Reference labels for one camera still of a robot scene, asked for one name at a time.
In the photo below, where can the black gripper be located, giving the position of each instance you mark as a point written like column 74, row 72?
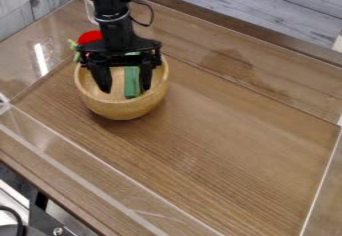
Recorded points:
column 119, row 48

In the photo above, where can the green rectangular block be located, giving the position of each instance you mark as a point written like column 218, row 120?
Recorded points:
column 131, row 81

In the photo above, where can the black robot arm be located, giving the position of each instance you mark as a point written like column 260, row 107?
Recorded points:
column 114, row 7

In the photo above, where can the brown wooden bowl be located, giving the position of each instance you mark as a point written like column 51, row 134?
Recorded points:
column 113, row 105

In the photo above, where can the red plush apple toy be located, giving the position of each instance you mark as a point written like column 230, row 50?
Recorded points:
column 87, row 37

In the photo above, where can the clear acrylic table barrier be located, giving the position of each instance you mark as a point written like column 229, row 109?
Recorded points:
column 111, row 202

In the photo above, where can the black metal table leg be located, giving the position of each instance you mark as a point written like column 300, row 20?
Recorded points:
column 42, row 201

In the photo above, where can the clear acrylic corner bracket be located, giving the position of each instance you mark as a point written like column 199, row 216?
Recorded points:
column 90, row 10

